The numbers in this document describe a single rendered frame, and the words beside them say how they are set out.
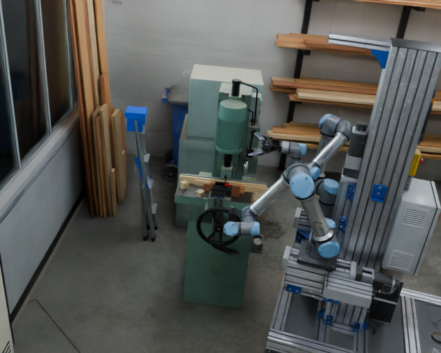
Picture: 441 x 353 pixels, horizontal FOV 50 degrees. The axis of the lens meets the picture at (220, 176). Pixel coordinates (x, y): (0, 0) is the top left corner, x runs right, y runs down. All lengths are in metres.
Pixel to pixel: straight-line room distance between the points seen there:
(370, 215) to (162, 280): 1.74
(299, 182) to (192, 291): 1.48
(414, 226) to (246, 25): 3.05
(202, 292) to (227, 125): 1.28
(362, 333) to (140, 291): 1.61
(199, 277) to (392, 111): 1.75
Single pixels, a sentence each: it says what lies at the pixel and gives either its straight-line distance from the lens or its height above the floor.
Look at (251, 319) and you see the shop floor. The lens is 3.56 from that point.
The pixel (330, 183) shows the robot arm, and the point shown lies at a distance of 3.19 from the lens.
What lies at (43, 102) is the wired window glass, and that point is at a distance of 3.85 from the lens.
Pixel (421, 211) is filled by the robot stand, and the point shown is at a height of 1.19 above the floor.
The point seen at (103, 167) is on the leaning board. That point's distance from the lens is 4.30.
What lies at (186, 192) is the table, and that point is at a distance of 3.13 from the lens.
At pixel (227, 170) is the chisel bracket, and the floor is 1.06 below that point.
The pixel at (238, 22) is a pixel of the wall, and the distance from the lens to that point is 5.16.
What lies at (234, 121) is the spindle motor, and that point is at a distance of 2.92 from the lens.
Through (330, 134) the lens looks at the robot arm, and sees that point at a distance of 3.14.
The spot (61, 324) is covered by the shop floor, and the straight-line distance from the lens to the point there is 3.52.
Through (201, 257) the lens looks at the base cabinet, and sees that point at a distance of 3.34.
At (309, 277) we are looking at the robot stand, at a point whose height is 0.68.
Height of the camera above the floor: 2.45
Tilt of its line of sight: 27 degrees down
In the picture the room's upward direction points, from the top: 6 degrees clockwise
